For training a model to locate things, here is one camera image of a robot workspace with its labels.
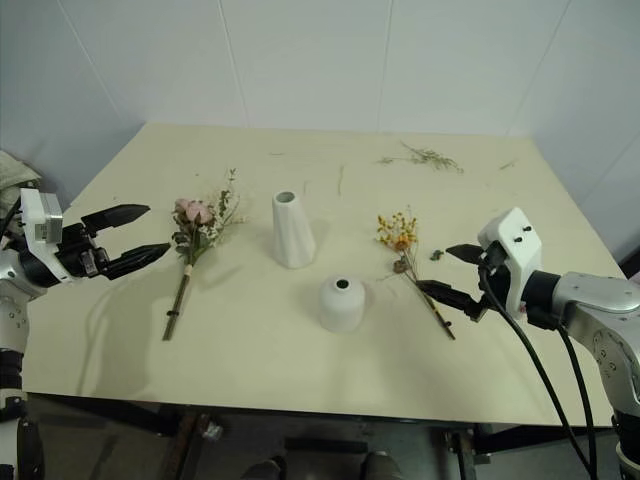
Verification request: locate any tall white ceramic vase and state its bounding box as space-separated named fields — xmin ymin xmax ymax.
xmin=270 ymin=190 xmax=317 ymax=270

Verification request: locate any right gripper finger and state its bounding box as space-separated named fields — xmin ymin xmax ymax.
xmin=416 ymin=279 xmax=475 ymax=317
xmin=445 ymin=243 xmax=484 ymax=264

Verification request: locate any short round white vase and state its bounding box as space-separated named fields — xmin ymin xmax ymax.
xmin=318 ymin=275 xmax=369 ymax=333

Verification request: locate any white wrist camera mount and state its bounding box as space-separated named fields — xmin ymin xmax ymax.
xmin=18 ymin=186 xmax=65 ymax=266
xmin=476 ymin=206 xmax=545 ymax=315

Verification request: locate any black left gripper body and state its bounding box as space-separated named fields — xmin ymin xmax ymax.
xmin=53 ymin=222 xmax=111 ymax=282

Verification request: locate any yellow dried flower bouquet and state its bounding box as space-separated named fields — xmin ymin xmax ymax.
xmin=374 ymin=205 xmax=458 ymax=342

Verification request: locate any green dried sprig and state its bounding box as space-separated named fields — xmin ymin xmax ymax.
xmin=376 ymin=140 xmax=465 ymax=175

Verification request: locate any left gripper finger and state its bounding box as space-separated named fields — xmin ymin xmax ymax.
xmin=80 ymin=203 xmax=152 ymax=237
xmin=106 ymin=242 xmax=173 ymax=281

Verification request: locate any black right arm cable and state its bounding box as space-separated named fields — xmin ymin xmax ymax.
xmin=552 ymin=322 xmax=600 ymax=480
xmin=477 ymin=262 xmax=594 ymax=479

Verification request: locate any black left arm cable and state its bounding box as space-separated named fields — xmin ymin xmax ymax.
xmin=0 ymin=193 xmax=25 ymax=244

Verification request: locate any black metal table frame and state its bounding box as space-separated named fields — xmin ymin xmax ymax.
xmin=23 ymin=393 xmax=621 ymax=480

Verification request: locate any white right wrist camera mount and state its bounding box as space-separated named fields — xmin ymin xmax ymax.
xmin=476 ymin=206 xmax=545 ymax=315

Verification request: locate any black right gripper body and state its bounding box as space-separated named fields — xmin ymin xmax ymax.
xmin=466 ymin=241 xmax=512 ymax=324

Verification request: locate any dark rounded shape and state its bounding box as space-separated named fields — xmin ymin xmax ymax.
xmin=358 ymin=449 xmax=402 ymax=480

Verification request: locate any pink rose bouquet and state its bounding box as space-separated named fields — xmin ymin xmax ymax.
xmin=160 ymin=167 xmax=247 ymax=343

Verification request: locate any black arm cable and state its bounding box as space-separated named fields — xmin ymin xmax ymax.
xmin=552 ymin=322 xmax=600 ymax=480
xmin=477 ymin=262 xmax=594 ymax=479
xmin=0 ymin=193 xmax=25 ymax=244

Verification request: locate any grey folded cloth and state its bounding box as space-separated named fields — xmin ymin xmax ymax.
xmin=0 ymin=149 xmax=45 ymax=202

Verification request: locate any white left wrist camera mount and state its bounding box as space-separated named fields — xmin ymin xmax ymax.
xmin=18 ymin=186 xmax=65 ymax=266

